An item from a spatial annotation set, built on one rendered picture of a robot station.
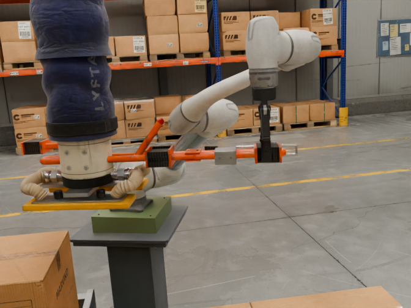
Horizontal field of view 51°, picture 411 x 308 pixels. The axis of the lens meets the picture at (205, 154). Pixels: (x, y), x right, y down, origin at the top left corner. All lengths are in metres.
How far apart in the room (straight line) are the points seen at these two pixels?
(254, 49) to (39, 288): 0.97
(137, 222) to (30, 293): 0.84
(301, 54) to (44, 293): 1.08
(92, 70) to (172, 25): 7.37
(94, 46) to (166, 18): 7.36
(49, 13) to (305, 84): 9.72
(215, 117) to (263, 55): 0.54
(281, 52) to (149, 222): 1.15
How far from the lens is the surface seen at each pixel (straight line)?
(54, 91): 1.39
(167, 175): 2.24
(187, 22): 8.74
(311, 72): 10.88
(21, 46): 8.80
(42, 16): 1.38
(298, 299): 1.98
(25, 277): 1.47
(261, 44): 1.31
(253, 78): 1.34
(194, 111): 1.64
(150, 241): 2.08
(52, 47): 1.37
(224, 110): 1.82
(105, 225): 2.23
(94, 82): 1.37
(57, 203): 1.42
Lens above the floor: 1.57
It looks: 12 degrees down
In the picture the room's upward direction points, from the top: 3 degrees counter-clockwise
